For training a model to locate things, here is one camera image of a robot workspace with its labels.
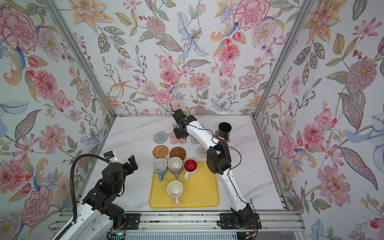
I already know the blue mug back row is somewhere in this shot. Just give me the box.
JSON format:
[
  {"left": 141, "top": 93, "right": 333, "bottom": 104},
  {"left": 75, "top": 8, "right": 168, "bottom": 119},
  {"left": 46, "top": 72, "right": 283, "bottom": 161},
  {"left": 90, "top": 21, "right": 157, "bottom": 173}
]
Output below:
[{"left": 153, "top": 159, "right": 168, "bottom": 182}]

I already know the purple mug back row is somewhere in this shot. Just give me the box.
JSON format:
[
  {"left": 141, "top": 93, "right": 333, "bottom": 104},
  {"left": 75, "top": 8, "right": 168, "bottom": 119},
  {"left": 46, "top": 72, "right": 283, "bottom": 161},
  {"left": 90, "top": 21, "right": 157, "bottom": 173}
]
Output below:
[{"left": 168, "top": 157, "right": 184, "bottom": 180}]

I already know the yellow tray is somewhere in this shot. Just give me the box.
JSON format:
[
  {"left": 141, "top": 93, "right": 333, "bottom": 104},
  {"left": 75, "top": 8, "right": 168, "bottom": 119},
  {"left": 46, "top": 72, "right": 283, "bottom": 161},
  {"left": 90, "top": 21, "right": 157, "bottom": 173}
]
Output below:
[{"left": 149, "top": 162, "right": 220, "bottom": 209}]

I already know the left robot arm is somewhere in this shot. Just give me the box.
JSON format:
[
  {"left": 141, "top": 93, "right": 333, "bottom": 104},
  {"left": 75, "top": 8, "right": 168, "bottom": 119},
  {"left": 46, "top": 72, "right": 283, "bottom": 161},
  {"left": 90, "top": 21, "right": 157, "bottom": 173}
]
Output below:
[{"left": 54, "top": 151, "right": 141, "bottom": 240}]

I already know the black mug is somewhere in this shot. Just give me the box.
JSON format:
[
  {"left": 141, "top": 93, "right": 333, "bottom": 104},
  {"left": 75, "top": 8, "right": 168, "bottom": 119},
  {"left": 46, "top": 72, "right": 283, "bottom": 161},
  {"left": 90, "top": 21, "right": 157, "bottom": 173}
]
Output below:
[{"left": 218, "top": 122, "right": 232, "bottom": 141}]

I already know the cork paw print coaster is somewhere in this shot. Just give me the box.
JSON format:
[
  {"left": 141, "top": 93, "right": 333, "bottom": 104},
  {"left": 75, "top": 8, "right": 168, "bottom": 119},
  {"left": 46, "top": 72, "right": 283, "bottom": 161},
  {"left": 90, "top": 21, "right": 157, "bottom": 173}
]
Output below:
[{"left": 214, "top": 131, "right": 230, "bottom": 143}]

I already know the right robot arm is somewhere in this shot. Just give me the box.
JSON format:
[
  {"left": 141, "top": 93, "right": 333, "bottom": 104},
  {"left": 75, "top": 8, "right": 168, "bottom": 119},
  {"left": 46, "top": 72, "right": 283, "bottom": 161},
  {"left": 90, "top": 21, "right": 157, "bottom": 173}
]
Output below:
[{"left": 172, "top": 109, "right": 260, "bottom": 230}]

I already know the colourful woven round coaster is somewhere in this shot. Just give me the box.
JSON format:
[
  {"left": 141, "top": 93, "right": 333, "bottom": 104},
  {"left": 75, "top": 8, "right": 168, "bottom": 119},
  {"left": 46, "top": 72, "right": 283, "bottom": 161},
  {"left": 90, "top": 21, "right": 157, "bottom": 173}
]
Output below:
[{"left": 197, "top": 146, "right": 207, "bottom": 159}]

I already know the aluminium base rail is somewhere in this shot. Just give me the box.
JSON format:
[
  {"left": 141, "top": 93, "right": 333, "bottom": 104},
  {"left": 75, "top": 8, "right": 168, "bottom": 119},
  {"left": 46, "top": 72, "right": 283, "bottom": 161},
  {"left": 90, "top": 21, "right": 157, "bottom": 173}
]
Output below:
[{"left": 47, "top": 210, "right": 304, "bottom": 234}]

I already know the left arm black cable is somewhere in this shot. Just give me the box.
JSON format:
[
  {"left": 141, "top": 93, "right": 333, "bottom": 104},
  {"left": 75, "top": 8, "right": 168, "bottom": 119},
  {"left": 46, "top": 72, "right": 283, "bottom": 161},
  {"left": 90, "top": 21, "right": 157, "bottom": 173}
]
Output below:
[{"left": 52, "top": 153, "right": 110, "bottom": 240}]

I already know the grey round coaster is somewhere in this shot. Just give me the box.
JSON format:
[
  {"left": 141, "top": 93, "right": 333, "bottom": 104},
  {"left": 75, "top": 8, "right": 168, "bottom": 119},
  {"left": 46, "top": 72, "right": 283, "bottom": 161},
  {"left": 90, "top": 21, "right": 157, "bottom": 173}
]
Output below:
[{"left": 153, "top": 131, "right": 168, "bottom": 144}]

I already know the woven rattan round coaster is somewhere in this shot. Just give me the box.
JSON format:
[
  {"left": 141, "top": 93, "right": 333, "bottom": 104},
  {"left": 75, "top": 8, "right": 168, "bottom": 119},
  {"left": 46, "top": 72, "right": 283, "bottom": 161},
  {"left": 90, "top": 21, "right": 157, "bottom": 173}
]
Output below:
[{"left": 152, "top": 145, "right": 169, "bottom": 159}]

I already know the pink flower coaster right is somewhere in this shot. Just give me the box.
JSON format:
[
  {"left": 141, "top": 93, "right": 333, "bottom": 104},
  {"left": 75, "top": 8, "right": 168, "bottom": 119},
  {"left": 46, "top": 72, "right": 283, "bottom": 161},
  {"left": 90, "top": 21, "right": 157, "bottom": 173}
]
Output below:
[{"left": 191, "top": 137, "right": 199, "bottom": 145}]

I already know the brown wooden round coaster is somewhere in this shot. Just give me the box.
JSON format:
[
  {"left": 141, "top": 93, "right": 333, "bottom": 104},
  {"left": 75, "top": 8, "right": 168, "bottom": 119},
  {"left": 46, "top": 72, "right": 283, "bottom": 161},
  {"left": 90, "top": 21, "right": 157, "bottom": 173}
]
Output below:
[{"left": 169, "top": 147, "right": 187, "bottom": 161}]

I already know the pink flower coaster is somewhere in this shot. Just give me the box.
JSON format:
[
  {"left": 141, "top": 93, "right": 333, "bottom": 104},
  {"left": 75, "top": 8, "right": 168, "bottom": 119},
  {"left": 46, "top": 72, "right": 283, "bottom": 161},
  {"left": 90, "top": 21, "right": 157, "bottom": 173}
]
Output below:
[
  {"left": 191, "top": 137, "right": 199, "bottom": 145},
  {"left": 168, "top": 131, "right": 187, "bottom": 145}
]

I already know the red interior white mug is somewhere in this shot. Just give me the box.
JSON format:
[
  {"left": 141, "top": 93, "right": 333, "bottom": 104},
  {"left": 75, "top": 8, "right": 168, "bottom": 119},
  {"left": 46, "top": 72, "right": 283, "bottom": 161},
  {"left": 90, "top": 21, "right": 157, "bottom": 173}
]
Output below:
[{"left": 183, "top": 159, "right": 199, "bottom": 180}]

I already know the pink flower coaster left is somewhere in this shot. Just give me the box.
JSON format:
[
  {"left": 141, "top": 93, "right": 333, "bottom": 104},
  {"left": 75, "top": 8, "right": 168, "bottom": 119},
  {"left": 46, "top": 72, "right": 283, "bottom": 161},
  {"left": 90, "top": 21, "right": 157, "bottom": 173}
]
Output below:
[{"left": 168, "top": 131, "right": 187, "bottom": 145}]

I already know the pink handle mug front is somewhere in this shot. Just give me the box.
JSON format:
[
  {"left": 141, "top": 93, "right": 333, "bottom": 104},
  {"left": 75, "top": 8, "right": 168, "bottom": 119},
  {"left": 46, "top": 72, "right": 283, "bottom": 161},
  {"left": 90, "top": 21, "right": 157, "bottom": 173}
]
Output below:
[{"left": 167, "top": 181, "right": 184, "bottom": 206}]

